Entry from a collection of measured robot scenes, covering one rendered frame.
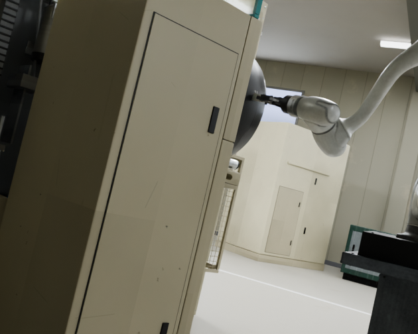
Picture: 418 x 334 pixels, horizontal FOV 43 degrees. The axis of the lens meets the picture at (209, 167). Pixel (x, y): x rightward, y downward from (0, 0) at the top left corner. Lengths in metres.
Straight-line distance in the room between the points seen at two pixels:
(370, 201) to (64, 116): 8.71
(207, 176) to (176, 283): 0.31
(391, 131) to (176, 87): 8.85
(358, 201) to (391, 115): 1.67
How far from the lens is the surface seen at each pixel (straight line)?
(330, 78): 10.52
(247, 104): 2.31
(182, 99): 1.42
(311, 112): 2.04
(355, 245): 8.00
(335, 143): 2.14
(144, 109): 1.35
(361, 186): 10.02
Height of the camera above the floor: 0.73
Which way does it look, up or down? 3 degrees up
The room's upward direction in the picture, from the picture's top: 13 degrees clockwise
